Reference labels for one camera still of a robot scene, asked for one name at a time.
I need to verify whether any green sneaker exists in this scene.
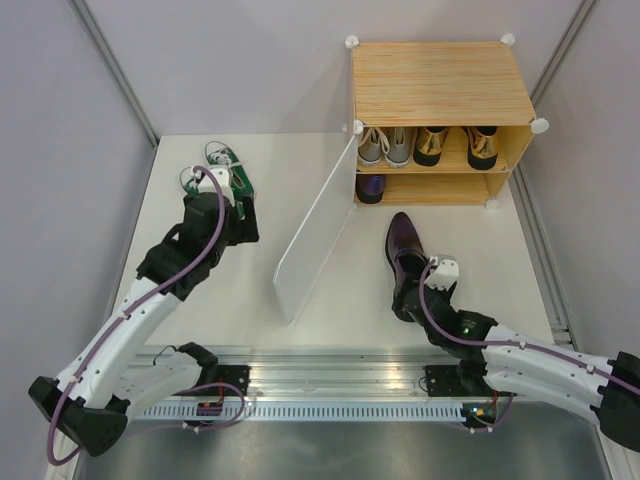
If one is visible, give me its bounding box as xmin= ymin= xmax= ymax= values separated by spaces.
xmin=179 ymin=167 xmax=204 ymax=195
xmin=204 ymin=140 xmax=255 ymax=199

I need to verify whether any purple loafer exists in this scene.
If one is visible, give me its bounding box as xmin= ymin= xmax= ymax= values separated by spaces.
xmin=355 ymin=174 xmax=387 ymax=205
xmin=385 ymin=212 xmax=428 ymax=323

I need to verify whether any grey sneaker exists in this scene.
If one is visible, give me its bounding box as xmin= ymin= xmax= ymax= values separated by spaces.
xmin=385 ymin=127 xmax=414 ymax=168
xmin=357 ymin=127 xmax=389 ymax=167

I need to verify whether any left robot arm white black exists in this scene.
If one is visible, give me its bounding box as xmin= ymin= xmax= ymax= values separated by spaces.
xmin=28 ymin=193 xmax=259 ymax=466

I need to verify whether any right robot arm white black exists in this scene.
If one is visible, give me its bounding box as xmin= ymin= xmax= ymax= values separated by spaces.
xmin=392 ymin=280 xmax=639 ymax=451

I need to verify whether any white cabinet door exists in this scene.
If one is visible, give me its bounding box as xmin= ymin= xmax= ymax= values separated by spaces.
xmin=273 ymin=135 xmax=358 ymax=323

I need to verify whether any wooden shoe cabinet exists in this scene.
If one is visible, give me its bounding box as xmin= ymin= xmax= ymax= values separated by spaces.
xmin=345 ymin=34 xmax=549 ymax=208

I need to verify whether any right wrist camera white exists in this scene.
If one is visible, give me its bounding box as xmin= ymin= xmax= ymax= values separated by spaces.
xmin=426 ymin=255 xmax=460 ymax=291

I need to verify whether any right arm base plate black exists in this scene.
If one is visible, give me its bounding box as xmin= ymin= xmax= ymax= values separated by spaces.
xmin=422 ymin=365 xmax=472 ymax=398

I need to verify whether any aluminium mounting rail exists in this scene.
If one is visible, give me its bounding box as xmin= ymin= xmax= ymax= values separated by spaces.
xmin=69 ymin=324 xmax=609 ymax=401

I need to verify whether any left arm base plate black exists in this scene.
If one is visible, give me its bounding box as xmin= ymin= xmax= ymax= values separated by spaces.
xmin=176 ymin=365 xmax=251 ymax=397

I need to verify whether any white slotted cable duct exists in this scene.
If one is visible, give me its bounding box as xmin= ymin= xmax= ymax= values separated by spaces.
xmin=137 ymin=399 xmax=466 ymax=423

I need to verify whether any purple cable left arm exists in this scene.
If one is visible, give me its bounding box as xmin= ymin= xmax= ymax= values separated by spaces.
xmin=47 ymin=165 xmax=226 ymax=466

